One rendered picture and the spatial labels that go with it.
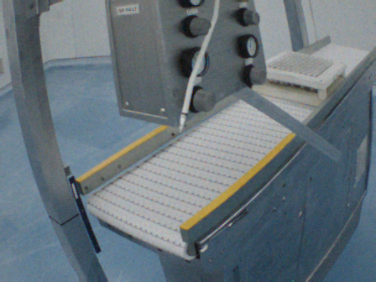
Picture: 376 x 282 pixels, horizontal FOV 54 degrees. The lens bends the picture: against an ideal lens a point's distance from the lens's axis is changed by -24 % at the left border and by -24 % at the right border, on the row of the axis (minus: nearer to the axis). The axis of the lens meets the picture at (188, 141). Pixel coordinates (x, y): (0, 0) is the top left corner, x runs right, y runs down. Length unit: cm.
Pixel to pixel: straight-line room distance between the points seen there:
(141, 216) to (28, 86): 32
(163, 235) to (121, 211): 11
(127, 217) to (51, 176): 17
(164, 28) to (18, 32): 33
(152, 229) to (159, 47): 34
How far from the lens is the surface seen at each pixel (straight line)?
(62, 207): 87
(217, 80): 61
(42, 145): 81
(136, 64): 57
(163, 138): 100
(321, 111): 105
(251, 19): 64
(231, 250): 82
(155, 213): 80
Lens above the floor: 138
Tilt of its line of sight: 25 degrees down
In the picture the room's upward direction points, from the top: 9 degrees counter-clockwise
